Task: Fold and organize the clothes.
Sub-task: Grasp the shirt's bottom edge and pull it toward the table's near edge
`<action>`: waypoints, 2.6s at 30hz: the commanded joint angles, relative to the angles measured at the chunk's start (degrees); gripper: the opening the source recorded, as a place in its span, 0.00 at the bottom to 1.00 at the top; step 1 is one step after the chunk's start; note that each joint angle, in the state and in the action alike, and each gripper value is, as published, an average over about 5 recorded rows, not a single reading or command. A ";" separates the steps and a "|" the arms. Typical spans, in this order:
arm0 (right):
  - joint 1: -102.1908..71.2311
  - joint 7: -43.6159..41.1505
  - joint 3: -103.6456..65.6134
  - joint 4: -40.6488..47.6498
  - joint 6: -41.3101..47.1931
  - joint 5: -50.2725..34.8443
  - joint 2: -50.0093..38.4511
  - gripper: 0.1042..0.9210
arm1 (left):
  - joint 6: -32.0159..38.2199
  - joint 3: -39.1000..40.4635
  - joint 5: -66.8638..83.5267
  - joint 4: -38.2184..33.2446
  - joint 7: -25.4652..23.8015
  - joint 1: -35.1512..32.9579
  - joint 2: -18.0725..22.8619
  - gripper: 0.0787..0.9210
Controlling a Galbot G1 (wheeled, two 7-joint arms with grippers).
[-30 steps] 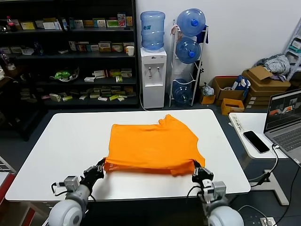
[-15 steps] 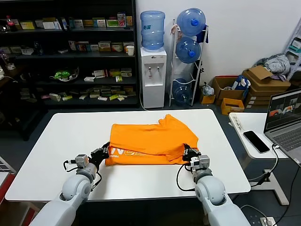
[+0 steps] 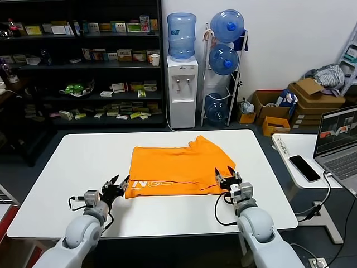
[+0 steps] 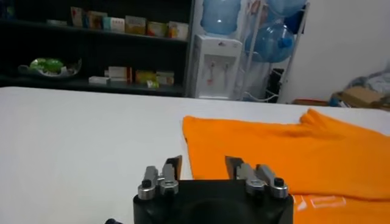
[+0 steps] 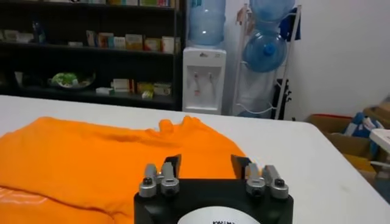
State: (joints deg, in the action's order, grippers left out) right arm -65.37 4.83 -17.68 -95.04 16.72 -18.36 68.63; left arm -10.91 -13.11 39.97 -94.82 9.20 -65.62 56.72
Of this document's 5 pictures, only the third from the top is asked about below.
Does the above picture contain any cola bottle red cap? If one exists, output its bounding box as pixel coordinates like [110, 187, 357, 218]
[7, 18, 22, 39]

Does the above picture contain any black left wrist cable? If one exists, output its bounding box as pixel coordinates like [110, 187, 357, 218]
[68, 195, 114, 232]

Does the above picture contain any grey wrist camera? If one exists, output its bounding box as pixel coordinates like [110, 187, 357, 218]
[229, 181, 254, 206]
[83, 190, 101, 209]

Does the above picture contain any cardboard box with open flap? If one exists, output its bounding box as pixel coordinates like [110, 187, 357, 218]
[287, 77, 326, 98]

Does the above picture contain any orange t-shirt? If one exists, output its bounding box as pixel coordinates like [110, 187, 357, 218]
[124, 135, 237, 199]

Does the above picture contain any brown labelled cardboard box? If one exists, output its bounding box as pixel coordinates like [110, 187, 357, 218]
[291, 109, 322, 129]

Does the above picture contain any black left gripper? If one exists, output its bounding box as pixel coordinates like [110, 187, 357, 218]
[100, 175, 131, 203]

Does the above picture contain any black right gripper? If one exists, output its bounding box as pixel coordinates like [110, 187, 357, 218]
[214, 166, 242, 196]

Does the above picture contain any white side table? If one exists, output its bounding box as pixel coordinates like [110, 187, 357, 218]
[271, 133, 344, 245]

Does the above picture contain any white flat carton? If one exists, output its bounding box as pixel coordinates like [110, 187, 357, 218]
[51, 25, 71, 36]

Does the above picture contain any colourful tall carton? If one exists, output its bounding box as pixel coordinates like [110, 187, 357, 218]
[139, 15, 151, 33]

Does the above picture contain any white storage rack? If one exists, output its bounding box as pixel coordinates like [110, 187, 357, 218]
[337, 21, 357, 97]

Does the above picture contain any pink hanging string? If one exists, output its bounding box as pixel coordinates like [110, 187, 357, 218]
[203, 27, 215, 47]

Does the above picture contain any grey plastic bag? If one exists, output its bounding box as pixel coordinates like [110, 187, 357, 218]
[239, 97, 255, 114]

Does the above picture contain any grey striped clothes pile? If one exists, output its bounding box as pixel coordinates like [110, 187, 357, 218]
[303, 63, 346, 90]

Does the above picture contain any white wire jug rack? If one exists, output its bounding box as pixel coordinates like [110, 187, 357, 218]
[200, 23, 249, 128]

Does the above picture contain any small yellow cardboard box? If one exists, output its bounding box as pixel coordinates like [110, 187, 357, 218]
[237, 111, 257, 125]

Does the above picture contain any orange cardboard box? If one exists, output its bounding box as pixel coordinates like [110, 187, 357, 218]
[262, 116, 292, 137]

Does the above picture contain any dark blue hanging cloth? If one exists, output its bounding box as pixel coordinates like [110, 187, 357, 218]
[234, 28, 249, 52]

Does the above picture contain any yellow white medicine box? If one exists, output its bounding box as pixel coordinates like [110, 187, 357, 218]
[117, 49, 133, 62]

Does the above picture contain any bowl with green bag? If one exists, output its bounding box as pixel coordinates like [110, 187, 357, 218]
[59, 79, 96, 98]

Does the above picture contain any black stand behind rack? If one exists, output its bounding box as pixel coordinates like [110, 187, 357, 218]
[231, 70, 243, 98]

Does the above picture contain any large brown cardboard box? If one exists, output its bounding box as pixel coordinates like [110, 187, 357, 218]
[295, 93, 347, 113]

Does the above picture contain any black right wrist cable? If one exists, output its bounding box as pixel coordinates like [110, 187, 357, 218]
[213, 192, 241, 226]

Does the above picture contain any black laptop charger cable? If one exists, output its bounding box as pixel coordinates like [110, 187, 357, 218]
[295, 170, 333, 223]

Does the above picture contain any white brown medicine box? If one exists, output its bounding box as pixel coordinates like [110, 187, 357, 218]
[146, 49, 161, 63]

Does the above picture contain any red white metal cabinet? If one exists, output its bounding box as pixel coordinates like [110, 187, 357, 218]
[0, 184, 20, 243]

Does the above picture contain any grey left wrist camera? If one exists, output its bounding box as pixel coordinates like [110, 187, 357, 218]
[83, 190, 101, 209]

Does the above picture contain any grey laptop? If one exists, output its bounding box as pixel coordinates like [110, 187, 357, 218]
[312, 105, 357, 199]

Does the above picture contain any open red-rimmed cardboard box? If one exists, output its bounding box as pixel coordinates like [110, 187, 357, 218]
[251, 89, 293, 126]

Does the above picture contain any black smartphone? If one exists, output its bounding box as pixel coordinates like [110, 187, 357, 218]
[288, 155, 321, 183]

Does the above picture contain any blue white bag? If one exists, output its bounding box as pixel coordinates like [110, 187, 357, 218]
[276, 88, 298, 116]

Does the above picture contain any white floor power strip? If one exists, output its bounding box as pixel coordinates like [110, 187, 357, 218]
[307, 257, 327, 268]

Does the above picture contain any dark blue bottle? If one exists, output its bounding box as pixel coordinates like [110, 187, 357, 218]
[40, 49, 54, 66]

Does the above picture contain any black shelf unit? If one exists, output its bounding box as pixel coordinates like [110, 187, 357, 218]
[0, 0, 166, 130]

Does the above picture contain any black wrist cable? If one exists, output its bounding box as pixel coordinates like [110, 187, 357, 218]
[213, 192, 241, 226]
[68, 195, 114, 232]

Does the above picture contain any white red-striped medicine box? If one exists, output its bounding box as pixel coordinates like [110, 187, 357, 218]
[112, 82, 130, 93]

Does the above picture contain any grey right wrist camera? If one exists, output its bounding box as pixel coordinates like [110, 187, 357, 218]
[229, 181, 254, 206]

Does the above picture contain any upright labelled blue water jug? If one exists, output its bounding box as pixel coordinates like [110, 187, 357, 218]
[167, 12, 197, 63]

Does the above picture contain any white water dispenser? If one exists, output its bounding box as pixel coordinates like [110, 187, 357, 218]
[167, 55, 199, 130]

